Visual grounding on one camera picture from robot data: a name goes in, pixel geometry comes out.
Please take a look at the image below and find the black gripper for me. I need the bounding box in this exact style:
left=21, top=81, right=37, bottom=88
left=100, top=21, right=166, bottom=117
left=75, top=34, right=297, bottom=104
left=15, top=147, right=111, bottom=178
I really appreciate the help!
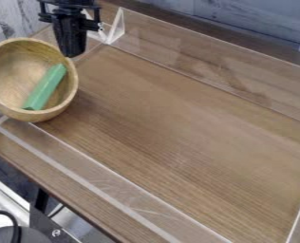
left=37, top=0, right=101, bottom=58

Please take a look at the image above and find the brown wooden bowl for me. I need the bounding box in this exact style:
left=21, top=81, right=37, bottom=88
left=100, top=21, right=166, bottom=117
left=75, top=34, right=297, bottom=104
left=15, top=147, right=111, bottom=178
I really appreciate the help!
left=0, top=38, right=79, bottom=122

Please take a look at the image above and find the green rectangular block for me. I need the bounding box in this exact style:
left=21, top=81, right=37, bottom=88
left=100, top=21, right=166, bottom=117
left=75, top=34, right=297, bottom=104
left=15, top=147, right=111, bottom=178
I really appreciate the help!
left=21, top=64, right=65, bottom=111

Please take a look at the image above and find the black metal table leg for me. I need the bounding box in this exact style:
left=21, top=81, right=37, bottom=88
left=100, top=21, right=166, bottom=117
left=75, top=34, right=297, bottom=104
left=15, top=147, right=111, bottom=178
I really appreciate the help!
left=35, top=189, right=49, bottom=213

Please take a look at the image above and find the dark grey round base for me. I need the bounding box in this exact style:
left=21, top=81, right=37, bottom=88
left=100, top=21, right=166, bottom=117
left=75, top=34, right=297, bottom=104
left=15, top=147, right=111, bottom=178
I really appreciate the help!
left=0, top=226, right=52, bottom=243

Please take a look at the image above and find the clear acrylic corner bracket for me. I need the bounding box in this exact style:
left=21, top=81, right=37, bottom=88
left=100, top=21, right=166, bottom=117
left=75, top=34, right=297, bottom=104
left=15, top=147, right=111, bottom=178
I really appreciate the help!
left=87, top=8, right=124, bottom=45

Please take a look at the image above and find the clear acrylic rear wall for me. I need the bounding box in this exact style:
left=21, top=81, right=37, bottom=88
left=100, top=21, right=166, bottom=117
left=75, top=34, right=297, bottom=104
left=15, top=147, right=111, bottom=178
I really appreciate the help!
left=108, top=7, right=300, bottom=121

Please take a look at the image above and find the clear acrylic wall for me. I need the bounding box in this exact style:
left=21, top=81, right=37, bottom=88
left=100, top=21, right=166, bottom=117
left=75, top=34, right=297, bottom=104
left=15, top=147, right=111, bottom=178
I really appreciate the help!
left=108, top=7, right=300, bottom=121
left=0, top=114, right=231, bottom=243

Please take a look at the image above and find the grey metal bracket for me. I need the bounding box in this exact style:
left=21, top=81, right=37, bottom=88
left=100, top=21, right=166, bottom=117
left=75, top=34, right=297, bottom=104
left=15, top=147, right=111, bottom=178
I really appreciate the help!
left=29, top=206, right=83, bottom=243

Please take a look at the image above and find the black cable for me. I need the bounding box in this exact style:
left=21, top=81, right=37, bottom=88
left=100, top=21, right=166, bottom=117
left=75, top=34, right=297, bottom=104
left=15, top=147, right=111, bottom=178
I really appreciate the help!
left=0, top=210, right=21, bottom=243

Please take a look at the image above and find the clear acrylic front wall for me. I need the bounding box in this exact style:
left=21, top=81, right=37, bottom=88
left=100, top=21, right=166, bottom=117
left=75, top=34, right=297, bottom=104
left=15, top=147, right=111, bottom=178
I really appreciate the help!
left=0, top=114, right=231, bottom=243

